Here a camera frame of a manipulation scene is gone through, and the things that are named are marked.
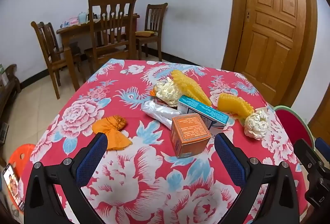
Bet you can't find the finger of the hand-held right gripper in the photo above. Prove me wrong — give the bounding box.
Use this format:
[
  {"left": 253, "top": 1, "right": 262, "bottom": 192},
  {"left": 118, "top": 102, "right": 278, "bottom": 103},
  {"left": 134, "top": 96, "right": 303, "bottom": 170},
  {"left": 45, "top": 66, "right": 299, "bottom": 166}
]
[
  {"left": 293, "top": 138, "right": 324, "bottom": 175},
  {"left": 315, "top": 137, "right": 330, "bottom": 161}
]

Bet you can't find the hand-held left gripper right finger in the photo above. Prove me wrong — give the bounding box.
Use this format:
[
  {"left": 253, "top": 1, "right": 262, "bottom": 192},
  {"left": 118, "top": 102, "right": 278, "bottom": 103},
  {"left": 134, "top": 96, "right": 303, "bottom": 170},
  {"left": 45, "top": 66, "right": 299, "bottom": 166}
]
[{"left": 214, "top": 133, "right": 301, "bottom": 224}]

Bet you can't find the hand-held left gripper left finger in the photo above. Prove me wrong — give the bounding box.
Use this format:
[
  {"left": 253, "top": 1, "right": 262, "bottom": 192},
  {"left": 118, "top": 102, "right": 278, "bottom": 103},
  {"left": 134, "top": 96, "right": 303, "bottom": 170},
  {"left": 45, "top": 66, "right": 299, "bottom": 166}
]
[{"left": 24, "top": 132, "right": 108, "bottom": 224}]

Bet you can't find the red bin with green rim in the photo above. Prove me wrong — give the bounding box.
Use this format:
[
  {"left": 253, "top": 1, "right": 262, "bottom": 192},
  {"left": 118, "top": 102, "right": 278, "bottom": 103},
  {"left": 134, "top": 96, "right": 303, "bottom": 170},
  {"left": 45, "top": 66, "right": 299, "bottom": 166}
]
[{"left": 273, "top": 105, "right": 315, "bottom": 148}]

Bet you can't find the orange plastic bag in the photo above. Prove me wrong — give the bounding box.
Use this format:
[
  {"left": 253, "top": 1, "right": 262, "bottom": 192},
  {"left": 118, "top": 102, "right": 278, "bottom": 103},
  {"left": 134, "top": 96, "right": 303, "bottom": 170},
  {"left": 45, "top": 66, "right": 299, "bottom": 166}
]
[{"left": 92, "top": 115, "right": 133, "bottom": 151}]

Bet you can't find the orange cardboard box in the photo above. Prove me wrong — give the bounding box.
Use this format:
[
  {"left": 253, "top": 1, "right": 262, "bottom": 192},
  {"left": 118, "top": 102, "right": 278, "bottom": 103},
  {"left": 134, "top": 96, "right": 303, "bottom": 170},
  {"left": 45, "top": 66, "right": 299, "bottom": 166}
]
[{"left": 170, "top": 114, "right": 212, "bottom": 159}]

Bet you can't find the white paper ball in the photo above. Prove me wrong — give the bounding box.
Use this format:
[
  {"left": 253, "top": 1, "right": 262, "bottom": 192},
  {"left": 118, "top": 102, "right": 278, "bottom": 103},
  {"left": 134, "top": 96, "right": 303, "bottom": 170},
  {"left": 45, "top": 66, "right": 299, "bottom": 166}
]
[{"left": 244, "top": 107, "right": 270, "bottom": 140}]

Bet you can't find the short orange-yellow foam net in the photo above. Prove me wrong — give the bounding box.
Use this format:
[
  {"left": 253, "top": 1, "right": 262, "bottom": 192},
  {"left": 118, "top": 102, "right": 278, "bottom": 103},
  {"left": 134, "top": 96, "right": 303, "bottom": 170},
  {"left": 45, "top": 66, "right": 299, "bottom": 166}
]
[{"left": 217, "top": 93, "right": 254, "bottom": 119}]

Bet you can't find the teal and white carton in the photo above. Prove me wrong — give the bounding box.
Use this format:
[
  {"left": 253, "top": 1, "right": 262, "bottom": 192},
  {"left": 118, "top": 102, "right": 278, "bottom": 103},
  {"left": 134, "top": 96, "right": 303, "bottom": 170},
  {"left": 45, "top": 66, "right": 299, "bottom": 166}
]
[{"left": 178, "top": 95, "right": 229, "bottom": 137}]

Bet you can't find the long yellow foam net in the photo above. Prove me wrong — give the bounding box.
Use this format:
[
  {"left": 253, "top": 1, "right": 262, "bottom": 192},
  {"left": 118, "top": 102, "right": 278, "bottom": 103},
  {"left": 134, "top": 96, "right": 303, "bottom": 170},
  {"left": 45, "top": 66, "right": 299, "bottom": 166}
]
[{"left": 170, "top": 70, "right": 212, "bottom": 107}]

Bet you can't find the clear plastic bag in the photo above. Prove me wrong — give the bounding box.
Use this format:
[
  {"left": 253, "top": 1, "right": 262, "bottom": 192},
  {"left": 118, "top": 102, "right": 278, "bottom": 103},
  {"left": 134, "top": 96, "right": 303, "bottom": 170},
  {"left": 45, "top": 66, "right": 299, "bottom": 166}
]
[{"left": 143, "top": 100, "right": 182, "bottom": 129}]

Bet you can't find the clear bag of white paper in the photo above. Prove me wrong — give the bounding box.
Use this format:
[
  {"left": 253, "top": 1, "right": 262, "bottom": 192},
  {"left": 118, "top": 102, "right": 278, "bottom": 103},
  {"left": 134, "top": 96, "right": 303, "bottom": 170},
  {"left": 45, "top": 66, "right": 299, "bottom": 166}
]
[{"left": 150, "top": 78, "right": 185, "bottom": 107}]

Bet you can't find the red floral tablecloth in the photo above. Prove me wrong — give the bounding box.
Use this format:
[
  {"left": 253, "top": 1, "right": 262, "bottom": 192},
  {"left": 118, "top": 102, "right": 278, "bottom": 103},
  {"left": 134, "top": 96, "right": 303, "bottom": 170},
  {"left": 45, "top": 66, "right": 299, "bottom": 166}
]
[{"left": 19, "top": 58, "right": 314, "bottom": 224}]

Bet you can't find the orange plastic stool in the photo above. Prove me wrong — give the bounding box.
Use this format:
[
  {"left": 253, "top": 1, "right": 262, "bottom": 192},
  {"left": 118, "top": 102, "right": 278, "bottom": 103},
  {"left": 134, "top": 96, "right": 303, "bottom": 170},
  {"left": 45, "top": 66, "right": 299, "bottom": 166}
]
[{"left": 9, "top": 143, "right": 37, "bottom": 173}]

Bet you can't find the smartphone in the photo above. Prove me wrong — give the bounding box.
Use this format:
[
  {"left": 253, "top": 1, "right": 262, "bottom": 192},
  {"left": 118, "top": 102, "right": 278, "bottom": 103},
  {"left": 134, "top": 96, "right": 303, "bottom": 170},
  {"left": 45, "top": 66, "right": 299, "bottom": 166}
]
[{"left": 2, "top": 164, "right": 25, "bottom": 211}]

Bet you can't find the dark wooden bench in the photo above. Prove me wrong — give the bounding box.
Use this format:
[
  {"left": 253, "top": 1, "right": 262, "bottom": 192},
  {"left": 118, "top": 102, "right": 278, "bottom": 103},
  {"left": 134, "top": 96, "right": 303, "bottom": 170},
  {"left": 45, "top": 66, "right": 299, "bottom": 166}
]
[{"left": 0, "top": 64, "right": 21, "bottom": 121}]

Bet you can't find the low wooden chair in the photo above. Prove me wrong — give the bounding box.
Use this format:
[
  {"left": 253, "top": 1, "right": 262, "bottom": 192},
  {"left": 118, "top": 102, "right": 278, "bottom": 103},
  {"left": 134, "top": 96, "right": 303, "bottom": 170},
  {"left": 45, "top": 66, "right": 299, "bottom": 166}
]
[{"left": 31, "top": 21, "right": 83, "bottom": 100}]

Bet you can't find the green and white box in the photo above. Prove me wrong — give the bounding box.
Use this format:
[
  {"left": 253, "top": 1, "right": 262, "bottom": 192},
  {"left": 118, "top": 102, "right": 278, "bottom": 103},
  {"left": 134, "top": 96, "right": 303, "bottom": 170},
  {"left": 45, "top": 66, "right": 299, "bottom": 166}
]
[{"left": 0, "top": 65, "right": 8, "bottom": 85}]

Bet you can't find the wooden dining table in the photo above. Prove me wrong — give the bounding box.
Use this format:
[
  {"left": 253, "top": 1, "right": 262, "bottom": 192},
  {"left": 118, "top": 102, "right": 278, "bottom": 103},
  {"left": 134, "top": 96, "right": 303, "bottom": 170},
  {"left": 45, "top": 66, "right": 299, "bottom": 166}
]
[{"left": 56, "top": 14, "right": 141, "bottom": 91}]

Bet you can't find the wooden panel door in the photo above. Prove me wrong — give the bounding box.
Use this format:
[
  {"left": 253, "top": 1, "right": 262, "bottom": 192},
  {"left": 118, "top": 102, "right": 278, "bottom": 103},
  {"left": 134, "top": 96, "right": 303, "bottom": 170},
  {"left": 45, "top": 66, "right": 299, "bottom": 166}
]
[{"left": 221, "top": 0, "right": 318, "bottom": 108}]

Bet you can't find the yellow seat cushion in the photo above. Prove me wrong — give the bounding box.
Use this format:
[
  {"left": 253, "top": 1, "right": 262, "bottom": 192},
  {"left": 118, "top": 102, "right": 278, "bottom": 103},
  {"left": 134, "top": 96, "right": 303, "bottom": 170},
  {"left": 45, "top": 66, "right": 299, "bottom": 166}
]
[{"left": 136, "top": 30, "right": 155, "bottom": 38}]

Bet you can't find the tall-backed wooden chair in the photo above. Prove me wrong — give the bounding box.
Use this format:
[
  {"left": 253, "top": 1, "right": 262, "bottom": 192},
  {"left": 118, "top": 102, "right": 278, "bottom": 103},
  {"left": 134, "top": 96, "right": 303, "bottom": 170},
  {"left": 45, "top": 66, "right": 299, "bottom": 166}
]
[{"left": 85, "top": 0, "right": 139, "bottom": 73}]

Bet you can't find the wooden chair with cushion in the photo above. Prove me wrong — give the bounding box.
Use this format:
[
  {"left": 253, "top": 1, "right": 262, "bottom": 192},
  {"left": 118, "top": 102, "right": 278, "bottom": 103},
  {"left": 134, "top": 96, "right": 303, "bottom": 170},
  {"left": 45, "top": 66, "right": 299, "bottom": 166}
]
[{"left": 135, "top": 3, "right": 168, "bottom": 61}]

